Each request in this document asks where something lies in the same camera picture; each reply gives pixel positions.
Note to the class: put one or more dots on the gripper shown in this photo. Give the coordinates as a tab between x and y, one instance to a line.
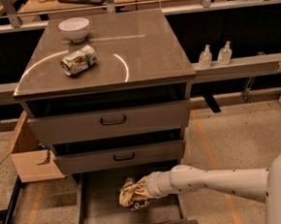
154	185

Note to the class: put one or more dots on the brown chip bag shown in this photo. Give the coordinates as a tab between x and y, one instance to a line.
127	196

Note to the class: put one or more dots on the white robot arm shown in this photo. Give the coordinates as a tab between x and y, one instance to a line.
263	185

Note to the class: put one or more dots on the open bottom grey drawer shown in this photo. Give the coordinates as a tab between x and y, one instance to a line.
98	194

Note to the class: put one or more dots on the middle grey drawer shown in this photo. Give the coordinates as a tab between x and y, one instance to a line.
121	157

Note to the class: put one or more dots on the grey drawer cabinet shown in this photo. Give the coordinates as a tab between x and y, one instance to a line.
140	63

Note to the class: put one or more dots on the top grey drawer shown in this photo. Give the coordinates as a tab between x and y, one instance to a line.
88	126

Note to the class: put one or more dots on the cardboard box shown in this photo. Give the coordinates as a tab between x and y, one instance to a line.
32	161

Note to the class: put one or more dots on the crushed green white can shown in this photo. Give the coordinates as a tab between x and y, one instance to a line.
79	61

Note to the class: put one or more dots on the left clear sanitizer bottle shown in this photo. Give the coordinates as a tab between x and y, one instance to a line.
205	58

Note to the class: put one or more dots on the clear sanitizer bottle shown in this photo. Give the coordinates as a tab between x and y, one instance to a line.
205	58
225	54

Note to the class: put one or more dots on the right clear sanitizer bottle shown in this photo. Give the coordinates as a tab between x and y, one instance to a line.
225	54

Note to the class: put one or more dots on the white ceramic bowl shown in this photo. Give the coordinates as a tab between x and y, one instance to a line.
74	29

